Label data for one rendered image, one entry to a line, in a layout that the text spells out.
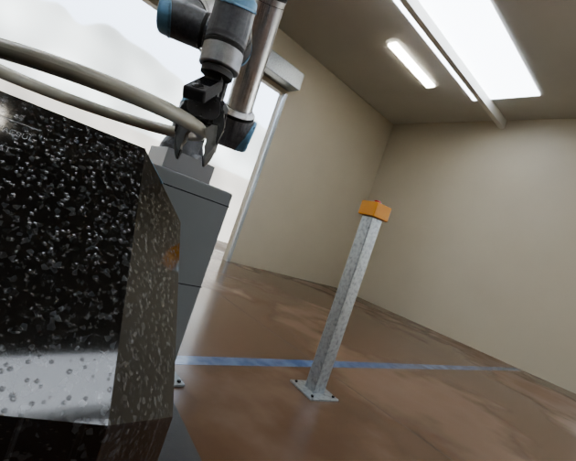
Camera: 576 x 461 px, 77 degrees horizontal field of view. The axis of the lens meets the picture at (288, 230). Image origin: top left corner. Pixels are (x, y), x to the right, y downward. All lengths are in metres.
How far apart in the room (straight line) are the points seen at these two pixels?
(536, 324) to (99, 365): 6.51
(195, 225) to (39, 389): 1.23
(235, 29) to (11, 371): 0.72
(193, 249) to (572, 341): 5.80
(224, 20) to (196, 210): 0.84
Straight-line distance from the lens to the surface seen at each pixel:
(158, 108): 0.71
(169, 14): 1.02
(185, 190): 1.48
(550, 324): 6.64
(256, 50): 1.53
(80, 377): 0.35
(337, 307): 2.00
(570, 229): 6.83
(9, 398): 0.34
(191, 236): 1.53
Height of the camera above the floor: 0.75
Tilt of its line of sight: 1 degrees up
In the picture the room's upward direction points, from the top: 19 degrees clockwise
